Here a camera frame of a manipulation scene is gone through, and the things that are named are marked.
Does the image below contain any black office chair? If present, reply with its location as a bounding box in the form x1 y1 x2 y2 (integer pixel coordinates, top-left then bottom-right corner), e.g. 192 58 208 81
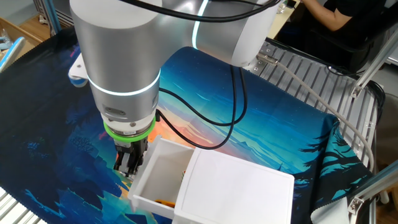
306 18 398 74

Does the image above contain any blue white plastic object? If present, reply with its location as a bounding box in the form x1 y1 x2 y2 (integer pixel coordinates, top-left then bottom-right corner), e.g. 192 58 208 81
0 36 26 70

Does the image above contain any white drawer with white knob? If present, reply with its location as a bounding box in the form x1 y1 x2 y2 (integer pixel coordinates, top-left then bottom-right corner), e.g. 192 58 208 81
127 134 196 220

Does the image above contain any aluminium frame strut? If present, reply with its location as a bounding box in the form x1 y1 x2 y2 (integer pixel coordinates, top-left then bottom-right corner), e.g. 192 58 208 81
350 29 398 100
347 161 398 215

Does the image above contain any person in black shirt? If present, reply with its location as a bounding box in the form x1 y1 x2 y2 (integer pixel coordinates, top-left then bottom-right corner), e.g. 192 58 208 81
284 0 398 47

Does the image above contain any brown cardboard box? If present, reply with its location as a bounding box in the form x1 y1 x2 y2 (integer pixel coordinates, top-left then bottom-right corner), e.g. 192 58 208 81
0 17 42 62

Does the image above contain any white drawer cabinet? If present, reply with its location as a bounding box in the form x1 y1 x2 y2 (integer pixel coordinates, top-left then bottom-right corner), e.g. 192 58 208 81
173 147 295 224

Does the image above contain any grey metal rack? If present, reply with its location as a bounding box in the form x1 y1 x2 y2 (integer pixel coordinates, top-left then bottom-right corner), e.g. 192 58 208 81
32 0 75 27

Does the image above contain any blue metal post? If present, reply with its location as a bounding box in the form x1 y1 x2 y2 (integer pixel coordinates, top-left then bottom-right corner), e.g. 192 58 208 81
43 0 62 34

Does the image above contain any grey corrugated hose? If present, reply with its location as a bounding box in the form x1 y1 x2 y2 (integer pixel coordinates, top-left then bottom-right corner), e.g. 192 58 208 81
256 51 376 172

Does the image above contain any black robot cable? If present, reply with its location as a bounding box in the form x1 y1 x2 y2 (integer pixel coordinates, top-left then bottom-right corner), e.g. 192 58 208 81
119 0 280 151
157 65 249 128

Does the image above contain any black cable bundle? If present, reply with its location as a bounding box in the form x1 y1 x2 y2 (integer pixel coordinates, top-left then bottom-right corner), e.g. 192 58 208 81
366 80 387 131

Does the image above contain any orange flat object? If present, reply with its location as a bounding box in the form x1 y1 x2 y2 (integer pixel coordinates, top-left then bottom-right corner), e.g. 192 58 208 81
154 198 177 208

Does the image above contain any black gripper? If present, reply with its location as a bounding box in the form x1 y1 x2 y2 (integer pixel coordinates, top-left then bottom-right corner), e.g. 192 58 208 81
112 136 150 179

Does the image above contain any colourful landscape print cloth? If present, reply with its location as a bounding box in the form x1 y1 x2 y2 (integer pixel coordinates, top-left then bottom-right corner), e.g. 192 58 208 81
0 26 374 224

